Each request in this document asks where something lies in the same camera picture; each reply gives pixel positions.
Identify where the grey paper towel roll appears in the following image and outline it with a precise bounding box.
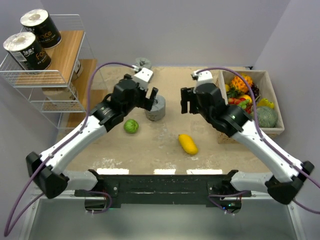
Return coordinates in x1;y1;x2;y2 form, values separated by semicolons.
144;95;166;122
135;57;152;70

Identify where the brown paper towel roll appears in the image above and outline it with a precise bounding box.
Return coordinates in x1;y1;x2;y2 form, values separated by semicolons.
71;59;83;81
42;86;78;105

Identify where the black paper towel roll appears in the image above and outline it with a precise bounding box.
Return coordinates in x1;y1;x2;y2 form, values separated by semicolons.
3;32;52;75
20;9;62;49

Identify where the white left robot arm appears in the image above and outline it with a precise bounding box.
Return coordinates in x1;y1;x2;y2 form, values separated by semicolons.
26;70;158;199

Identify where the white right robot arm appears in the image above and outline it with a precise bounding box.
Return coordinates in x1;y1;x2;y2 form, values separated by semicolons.
180;83;314;205

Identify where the green guava fruit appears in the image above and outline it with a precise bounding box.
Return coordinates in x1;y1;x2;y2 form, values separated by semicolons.
123;119;139;134

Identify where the yellow lemon toy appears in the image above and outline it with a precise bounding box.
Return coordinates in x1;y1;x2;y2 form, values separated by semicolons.
224;84;230;92

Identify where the yellow mango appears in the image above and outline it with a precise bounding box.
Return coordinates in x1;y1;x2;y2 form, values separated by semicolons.
178;134;198;155

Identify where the red strawberry toy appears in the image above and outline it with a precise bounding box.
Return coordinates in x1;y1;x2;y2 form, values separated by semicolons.
228;97;242;105

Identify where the wicker basket with liner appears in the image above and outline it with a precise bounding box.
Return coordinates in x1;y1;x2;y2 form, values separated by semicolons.
215;69;285;139

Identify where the orange pineapple toy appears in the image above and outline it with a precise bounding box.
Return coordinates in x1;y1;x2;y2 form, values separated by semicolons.
229;73;253;94

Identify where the green grapes toy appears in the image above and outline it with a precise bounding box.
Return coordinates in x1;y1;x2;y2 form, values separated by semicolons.
237;99;251;110

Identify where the dark purple grapes toy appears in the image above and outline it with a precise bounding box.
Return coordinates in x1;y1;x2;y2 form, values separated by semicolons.
251;83;260;99

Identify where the yellow pepper toy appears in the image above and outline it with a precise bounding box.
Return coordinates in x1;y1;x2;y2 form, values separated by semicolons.
257;98;275;109

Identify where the green melon toy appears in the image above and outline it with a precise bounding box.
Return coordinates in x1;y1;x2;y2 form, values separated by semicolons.
256;106;278;128

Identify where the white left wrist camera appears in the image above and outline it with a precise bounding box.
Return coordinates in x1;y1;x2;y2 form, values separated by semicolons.
132;65;154;87

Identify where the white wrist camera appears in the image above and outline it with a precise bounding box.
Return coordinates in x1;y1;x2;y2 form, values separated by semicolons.
191;70;217;89
132;65;154;87

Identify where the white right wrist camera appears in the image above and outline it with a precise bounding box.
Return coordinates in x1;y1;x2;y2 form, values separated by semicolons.
191;70;217;89

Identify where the white wire wooden shelf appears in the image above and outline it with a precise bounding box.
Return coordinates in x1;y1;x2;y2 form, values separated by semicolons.
0;14;98;132

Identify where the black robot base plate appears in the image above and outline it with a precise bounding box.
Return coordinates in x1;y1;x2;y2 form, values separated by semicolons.
74;170;252;211

